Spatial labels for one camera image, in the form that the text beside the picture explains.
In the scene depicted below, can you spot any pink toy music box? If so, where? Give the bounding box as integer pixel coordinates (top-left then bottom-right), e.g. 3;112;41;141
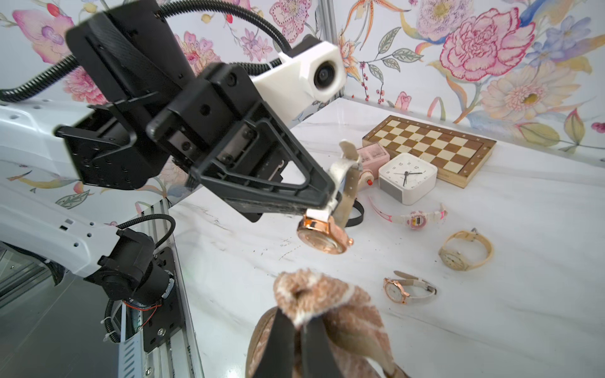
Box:
358;143;391;191

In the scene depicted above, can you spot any brown striped cloth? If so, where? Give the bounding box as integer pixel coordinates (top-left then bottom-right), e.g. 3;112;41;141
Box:
245;269;407;377

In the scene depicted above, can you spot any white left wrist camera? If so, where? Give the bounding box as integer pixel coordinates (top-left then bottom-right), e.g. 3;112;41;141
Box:
252;36;347;124

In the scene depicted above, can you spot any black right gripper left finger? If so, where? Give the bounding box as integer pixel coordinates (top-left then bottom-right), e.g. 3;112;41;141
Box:
252;309;296;377

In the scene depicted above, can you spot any black band wristwatch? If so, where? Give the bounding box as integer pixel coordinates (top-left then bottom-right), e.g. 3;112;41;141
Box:
345;199;365;228

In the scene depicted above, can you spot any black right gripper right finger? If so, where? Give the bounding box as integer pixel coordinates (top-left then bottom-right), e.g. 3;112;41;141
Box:
301;317;343;378

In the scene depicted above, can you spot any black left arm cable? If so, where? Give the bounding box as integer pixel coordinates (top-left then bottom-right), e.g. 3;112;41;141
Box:
0;0;294;104

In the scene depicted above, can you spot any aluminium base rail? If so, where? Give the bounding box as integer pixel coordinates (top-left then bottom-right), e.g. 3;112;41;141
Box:
0;198;206;378

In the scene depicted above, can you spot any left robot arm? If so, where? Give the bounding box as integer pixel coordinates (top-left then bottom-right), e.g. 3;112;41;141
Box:
1;1;345;306

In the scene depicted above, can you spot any wooden chessboard box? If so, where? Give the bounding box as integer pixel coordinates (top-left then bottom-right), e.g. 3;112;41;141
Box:
362;116;496;188

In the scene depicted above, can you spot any pink white wristwatch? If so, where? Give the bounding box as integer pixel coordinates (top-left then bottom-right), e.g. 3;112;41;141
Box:
369;197;448;231

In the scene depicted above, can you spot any white square alarm clock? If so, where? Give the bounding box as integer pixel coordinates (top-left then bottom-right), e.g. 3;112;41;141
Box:
379;153;438;206

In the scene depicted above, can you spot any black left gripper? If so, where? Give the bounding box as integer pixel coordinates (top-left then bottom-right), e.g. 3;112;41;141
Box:
54;62;337;223

